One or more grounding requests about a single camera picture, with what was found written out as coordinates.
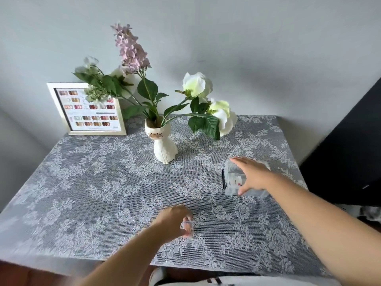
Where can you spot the person's left hand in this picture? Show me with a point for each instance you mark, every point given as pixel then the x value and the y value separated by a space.
pixel 169 223

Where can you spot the person's right hand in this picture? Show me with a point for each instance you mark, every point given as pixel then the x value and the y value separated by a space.
pixel 257 177

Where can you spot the clear plastic storage box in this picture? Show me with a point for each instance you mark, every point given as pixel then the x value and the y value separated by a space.
pixel 230 187

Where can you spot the white artificial rose stem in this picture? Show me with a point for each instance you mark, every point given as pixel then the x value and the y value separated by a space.
pixel 227 122
pixel 132 83
pixel 196 83

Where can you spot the white cat vase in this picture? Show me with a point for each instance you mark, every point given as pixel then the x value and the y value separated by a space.
pixel 162 145

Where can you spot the framed nail colour chart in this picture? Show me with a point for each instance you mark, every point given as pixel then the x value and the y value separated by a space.
pixel 89 122

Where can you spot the white artificial hydrangea stem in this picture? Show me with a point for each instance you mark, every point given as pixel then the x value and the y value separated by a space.
pixel 93 93

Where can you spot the pink artificial lilac stem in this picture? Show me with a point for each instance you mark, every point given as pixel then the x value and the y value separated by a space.
pixel 131 50

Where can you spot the person's right forearm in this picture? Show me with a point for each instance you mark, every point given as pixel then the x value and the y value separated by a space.
pixel 321 223

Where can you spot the person's left forearm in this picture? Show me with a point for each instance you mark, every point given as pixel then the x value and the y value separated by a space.
pixel 125 262

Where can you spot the grey floral lace tablecloth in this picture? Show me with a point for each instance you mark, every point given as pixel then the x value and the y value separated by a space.
pixel 268 229

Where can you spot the black fabric cabinet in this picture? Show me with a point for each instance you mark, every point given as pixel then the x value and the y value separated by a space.
pixel 342 163

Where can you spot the grey white furry rug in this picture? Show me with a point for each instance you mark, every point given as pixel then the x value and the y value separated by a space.
pixel 369 212

